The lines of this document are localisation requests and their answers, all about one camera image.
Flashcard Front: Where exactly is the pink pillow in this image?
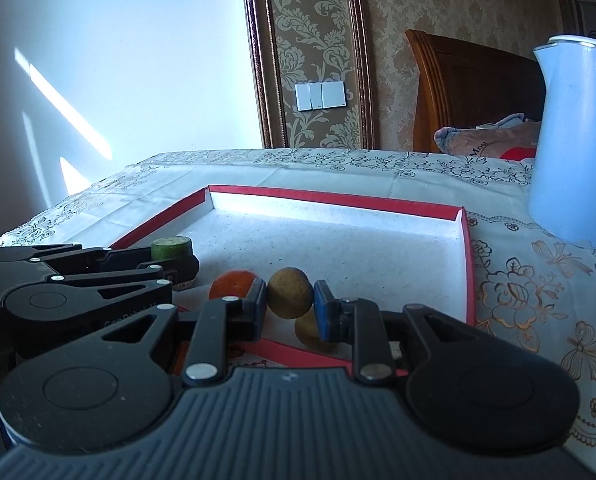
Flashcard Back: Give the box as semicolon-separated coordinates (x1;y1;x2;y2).
434;113;541;161

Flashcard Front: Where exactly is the red cardboard box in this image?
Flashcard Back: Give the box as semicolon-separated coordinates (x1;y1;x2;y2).
109;184;477;378

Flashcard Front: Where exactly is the wooden wall panel frame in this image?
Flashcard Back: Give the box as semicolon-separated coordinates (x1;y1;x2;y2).
240;0;379;150

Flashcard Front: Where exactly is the pale blue electric kettle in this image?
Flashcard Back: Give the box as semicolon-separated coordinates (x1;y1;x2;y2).
526;34;596;250

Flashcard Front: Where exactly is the orange mandarin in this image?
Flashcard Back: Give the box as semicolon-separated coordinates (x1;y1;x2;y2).
209;270;259;303

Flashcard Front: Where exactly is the floral lace tablecloth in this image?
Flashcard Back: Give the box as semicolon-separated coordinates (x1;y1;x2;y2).
0;147;596;471

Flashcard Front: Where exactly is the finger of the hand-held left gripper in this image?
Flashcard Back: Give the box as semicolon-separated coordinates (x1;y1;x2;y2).
32;246;199;282
53;266;179;307

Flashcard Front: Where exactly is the green cylindrical cut piece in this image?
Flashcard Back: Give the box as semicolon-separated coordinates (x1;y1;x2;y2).
151;235;193;261

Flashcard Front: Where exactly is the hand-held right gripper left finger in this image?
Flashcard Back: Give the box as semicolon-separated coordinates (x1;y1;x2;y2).
100;280;269;388

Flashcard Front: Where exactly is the white wall switch panel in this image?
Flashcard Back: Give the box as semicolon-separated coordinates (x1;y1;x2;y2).
295;80;347;112

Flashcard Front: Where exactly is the brown longan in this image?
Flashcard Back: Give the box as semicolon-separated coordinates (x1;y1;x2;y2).
294;312;339;352
267;266;315;320

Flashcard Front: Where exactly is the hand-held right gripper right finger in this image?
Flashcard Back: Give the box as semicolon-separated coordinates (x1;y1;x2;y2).
313;280;478;387

